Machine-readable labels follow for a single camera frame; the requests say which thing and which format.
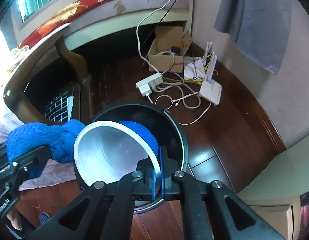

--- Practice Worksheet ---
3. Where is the white power cable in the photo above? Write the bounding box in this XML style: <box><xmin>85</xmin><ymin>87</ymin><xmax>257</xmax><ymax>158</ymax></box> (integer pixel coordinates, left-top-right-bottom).
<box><xmin>136</xmin><ymin>0</ymin><xmax>192</xmax><ymax>74</ymax></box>

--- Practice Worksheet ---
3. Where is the grey curtain right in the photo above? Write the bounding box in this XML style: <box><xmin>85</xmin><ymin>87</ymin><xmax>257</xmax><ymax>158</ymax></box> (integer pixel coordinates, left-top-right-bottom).
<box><xmin>214</xmin><ymin>0</ymin><xmax>292</xmax><ymax>74</ymax></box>

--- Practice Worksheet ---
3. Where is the person left hand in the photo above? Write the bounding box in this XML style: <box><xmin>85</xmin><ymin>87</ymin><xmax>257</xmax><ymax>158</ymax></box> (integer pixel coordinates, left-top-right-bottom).
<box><xmin>6</xmin><ymin>208</ymin><xmax>22</xmax><ymax>231</ymax></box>

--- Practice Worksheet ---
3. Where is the white cabinet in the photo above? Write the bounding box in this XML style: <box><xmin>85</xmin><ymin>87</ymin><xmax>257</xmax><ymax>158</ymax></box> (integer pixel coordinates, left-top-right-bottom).
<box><xmin>238</xmin><ymin>136</ymin><xmax>309</xmax><ymax>239</ymax></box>

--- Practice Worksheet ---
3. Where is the white power strip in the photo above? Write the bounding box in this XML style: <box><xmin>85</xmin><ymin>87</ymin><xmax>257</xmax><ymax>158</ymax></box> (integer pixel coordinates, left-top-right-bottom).
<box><xmin>136</xmin><ymin>73</ymin><xmax>163</xmax><ymax>97</ymax></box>

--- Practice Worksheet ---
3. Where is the cardboard box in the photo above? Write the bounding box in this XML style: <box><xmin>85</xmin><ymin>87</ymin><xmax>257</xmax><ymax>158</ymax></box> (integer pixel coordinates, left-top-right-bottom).
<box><xmin>148</xmin><ymin>26</ymin><xmax>192</xmax><ymax>73</ymax></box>

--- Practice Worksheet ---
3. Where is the white wifi router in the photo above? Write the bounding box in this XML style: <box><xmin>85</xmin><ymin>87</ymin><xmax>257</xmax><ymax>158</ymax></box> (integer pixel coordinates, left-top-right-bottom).
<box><xmin>183</xmin><ymin>42</ymin><xmax>222</xmax><ymax>105</ymax></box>

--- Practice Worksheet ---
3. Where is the wooden table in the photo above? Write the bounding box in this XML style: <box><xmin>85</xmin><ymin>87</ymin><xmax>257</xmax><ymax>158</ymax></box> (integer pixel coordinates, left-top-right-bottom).
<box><xmin>3</xmin><ymin>33</ymin><xmax>94</xmax><ymax>125</ymax></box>

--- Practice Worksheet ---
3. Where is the pink floral tablecloth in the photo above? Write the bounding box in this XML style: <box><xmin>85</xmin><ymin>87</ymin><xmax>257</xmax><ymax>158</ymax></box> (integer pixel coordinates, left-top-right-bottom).
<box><xmin>0</xmin><ymin>80</ymin><xmax>78</xmax><ymax>192</ymax></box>

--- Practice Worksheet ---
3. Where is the black plastic trash bucket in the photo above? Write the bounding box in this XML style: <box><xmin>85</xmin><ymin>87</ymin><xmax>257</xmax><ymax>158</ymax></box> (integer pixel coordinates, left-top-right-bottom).
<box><xmin>74</xmin><ymin>102</ymin><xmax>189</xmax><ymax>214</ymax></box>

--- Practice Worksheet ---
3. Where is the bed with white frame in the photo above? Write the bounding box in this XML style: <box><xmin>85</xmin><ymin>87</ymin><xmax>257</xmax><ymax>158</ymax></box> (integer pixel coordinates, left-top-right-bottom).
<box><xmin>17</xmin><ymin>0</ymin><xmax>195</xmax><ymax>52</ymax></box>

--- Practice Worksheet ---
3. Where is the blue paper cup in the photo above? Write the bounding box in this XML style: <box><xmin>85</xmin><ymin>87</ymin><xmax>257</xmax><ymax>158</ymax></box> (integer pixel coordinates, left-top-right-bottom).
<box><xmin>74</xmin><ymin>120</ymin><xmax>161</xmax><ymax>196</ymax></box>

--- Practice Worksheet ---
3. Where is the blue cloth sock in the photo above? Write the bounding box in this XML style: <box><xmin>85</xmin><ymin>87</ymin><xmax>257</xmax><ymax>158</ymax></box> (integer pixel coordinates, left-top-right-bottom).
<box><xmin>6</xmin><ymin>120</ymin><xmax>85</xmax><ymax>164</ymax></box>

